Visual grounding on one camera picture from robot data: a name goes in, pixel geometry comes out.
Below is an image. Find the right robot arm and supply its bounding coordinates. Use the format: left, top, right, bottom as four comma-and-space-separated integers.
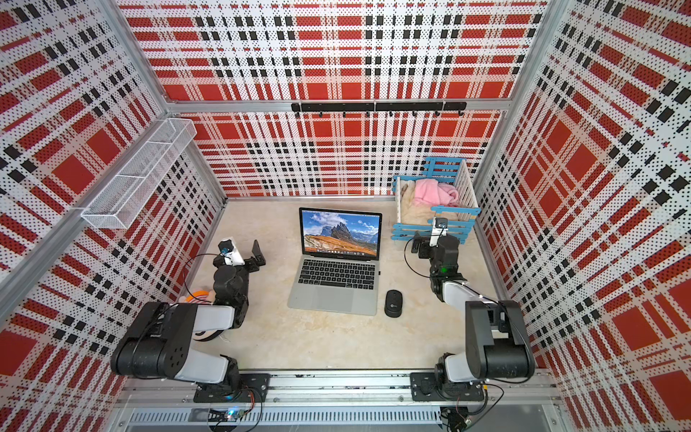
410, 233, 536, 392

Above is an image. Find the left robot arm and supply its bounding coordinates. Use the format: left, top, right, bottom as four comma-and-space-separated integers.
111, 238, 266, 394

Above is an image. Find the white wire mesh shelf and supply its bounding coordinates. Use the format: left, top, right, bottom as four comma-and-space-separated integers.
81, 118, 196, 230

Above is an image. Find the beige cloth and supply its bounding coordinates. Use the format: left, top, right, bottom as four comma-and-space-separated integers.
399, 180, 437, 225

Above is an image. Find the green circuit board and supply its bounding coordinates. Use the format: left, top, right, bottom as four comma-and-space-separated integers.
207, 409, 250, 424

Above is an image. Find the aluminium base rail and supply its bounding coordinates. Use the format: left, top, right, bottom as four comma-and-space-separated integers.
107, 369, 571, 431

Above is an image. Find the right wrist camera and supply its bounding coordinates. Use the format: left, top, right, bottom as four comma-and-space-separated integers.
429, 217, 449, 248

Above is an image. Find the black wireless mouse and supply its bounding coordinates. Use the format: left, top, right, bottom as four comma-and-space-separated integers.
384, 290, 403, 319

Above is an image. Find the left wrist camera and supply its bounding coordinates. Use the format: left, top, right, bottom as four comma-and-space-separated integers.
218, 238, 240, 253

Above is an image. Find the blue white storage crate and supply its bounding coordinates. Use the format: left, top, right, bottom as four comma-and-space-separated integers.
392, 157, 480, 244

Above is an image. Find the black hook rail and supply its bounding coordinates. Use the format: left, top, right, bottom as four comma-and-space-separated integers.
291, 101, 468, 114

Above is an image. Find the pink cloth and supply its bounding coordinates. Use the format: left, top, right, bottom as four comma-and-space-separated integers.
413, 178, 460, 207

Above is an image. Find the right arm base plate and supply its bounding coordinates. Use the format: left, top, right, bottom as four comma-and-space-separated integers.
410, 373, 484, 402

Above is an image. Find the silver laptop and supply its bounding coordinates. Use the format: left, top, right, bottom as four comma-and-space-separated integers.
288, 207, 383, 316

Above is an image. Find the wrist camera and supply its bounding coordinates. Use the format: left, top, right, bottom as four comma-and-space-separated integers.
218, 238, 240, 253
429, 217, 449, 248

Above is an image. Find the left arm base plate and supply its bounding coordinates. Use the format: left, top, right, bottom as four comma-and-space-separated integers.
194, 373, 271, 404

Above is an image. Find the cartoon face plush toy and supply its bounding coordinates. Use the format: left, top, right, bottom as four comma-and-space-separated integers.
178, 291, 219, 342

